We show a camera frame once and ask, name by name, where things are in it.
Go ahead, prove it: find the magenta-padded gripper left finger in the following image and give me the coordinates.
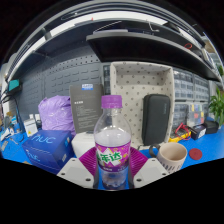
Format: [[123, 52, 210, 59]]
[[56, 146, 100, 190]]

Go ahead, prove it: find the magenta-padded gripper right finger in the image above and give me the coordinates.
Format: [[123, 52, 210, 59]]
[[127, 146, 170, 190]]

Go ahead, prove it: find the purple-capped clear drink bottle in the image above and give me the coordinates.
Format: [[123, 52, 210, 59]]
[[93, 94, 133, 191]]

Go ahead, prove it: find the beige patterned ceramic mug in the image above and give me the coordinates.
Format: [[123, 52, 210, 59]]
[[148, 142, 188, 174]]

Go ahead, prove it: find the white cardboard box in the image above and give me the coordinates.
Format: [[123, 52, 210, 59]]
[[71, 131, 98, 159]]

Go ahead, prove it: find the blue cardboard box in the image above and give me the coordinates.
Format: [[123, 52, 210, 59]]
[[21, 129, 75, 175]]

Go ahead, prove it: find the yellow multimeter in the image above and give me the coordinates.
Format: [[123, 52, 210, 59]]
[[168, 122, 193, 144]]

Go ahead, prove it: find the flat round red coaster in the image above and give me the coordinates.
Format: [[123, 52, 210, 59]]
[[188, 147, 203, 161]]

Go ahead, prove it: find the black zip case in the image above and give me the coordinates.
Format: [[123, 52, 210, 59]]
[[141, 93, 172, 147]]

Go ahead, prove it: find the purple plastic bag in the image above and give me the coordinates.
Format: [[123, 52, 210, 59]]
[[37, 95, 77, 137]]

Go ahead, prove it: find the black box with blue label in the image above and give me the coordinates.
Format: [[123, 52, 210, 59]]
[[188, 123, 208, 140]]

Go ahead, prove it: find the dark grey flat box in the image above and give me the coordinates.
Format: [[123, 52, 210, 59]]
[[69, 83, 105, 135]]

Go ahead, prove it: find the small white labelled box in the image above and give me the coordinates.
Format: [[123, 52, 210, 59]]
[[23, 118, 38, 137]]

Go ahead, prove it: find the low grey drawer cabinet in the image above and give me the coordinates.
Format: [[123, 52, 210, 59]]
[[172, 101, 191, 129]]

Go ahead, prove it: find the black flat pouch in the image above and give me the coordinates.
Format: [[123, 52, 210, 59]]
[[203, 119, 220, 135]]

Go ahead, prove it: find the clear organizer with coloured parts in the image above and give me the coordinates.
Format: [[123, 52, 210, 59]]
[[188, 101, 209, 128]]

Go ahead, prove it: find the beige dotted tray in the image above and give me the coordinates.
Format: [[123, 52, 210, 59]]
[[109, 60, 176, 149]]

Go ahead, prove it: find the large green potted plant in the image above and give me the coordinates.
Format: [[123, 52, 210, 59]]
[[208, 86, 224, 126]]

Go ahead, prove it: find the narrow grey drawer cabinet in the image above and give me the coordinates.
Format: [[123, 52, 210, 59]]
[[193, 74, 211, 103]]

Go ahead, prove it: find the small green plant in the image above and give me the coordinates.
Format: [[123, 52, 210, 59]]
[[216, 64, 224, 78]]

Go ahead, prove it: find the black shelf unit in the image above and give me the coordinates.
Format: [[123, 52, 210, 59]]
[[6, 9, 223, 84]]

